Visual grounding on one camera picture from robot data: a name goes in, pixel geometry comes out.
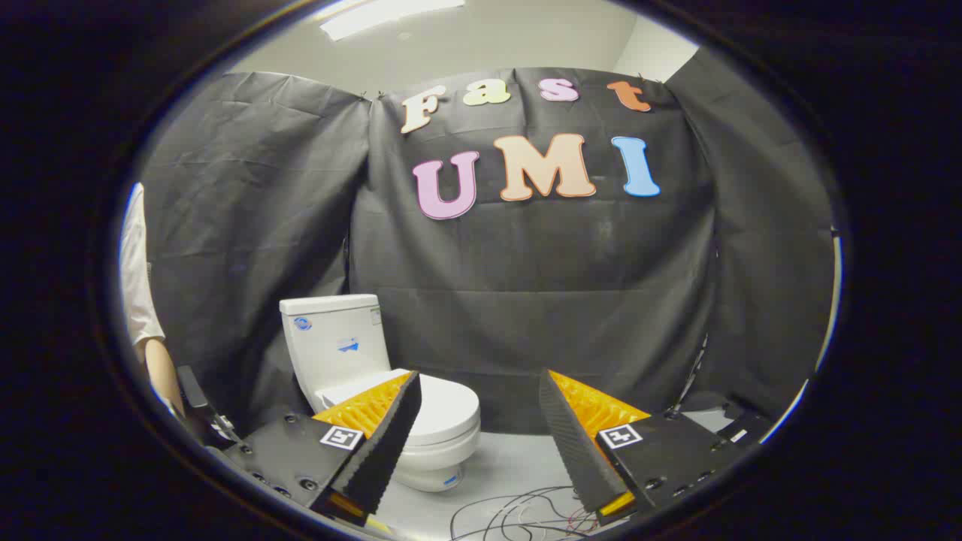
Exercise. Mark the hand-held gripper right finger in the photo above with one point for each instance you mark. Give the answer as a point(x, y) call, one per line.
point(575, 443)

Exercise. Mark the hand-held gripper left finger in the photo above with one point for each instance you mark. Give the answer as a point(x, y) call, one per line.
point(387, 443)

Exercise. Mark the white toilet lid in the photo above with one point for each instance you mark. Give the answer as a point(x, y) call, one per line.
point(447, 409)

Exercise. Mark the white toilet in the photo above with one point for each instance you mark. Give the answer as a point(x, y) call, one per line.
point(334, 346)

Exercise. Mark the black box white label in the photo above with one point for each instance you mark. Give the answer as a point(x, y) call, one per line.
point(744, 430)

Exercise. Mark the black backdrop cloth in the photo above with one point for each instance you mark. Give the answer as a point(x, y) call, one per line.
point(526, 263)

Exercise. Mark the black tool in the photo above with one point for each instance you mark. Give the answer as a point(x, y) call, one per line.
point(197, 402)

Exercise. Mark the ceiling light panel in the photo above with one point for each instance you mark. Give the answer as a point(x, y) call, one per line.
point(376, 15)

